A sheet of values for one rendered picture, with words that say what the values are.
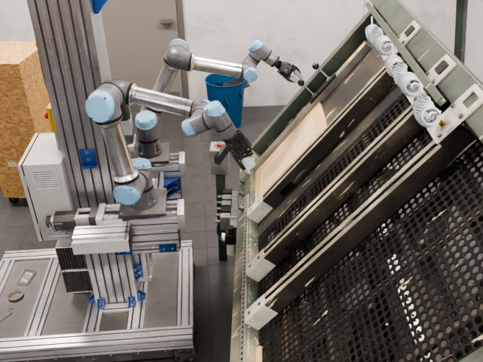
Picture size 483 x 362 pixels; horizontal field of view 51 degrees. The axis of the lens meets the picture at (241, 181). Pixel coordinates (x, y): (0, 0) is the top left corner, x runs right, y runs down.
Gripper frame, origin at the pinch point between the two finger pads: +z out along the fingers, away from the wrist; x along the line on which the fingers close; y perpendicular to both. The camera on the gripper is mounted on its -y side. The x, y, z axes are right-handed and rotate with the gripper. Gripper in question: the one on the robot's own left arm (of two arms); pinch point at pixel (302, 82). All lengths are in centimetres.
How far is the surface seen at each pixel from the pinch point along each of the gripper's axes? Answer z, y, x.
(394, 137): 7, -108, 7
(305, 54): 72, 282, -54
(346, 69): 9.6, -19.3, -16.8
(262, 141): 9, 27, 41
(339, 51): 8.1, 2.9, -25.9
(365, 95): 6, -68, -4
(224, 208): 4, -4, 84
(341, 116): 5, -62, 8
